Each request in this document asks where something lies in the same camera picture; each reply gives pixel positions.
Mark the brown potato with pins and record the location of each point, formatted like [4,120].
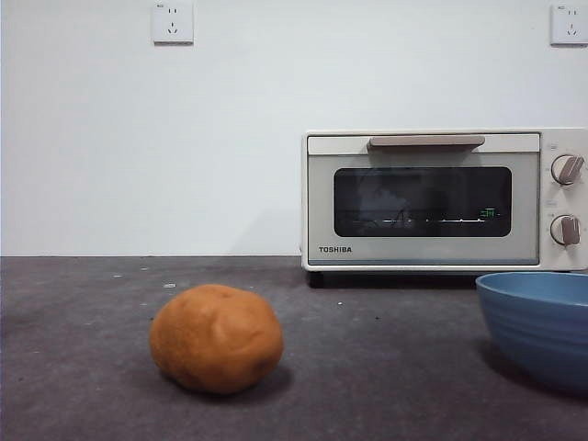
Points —
[216,340]

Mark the blue ribbed bowl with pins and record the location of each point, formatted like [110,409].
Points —
[542,331]

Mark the cream Toshiba toaster oven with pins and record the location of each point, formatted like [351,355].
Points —
[546,197]

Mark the beige oven knob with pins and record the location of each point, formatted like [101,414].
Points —
[566,229]
[567,169]

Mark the white wall socket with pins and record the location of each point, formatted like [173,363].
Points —
[173,23]
[569,25]

